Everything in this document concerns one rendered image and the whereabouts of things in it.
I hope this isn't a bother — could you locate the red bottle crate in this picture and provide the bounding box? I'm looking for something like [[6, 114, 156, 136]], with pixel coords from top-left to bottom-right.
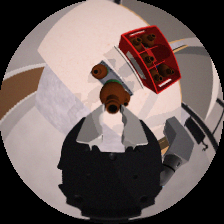
[[118, 25, 181, 94]]

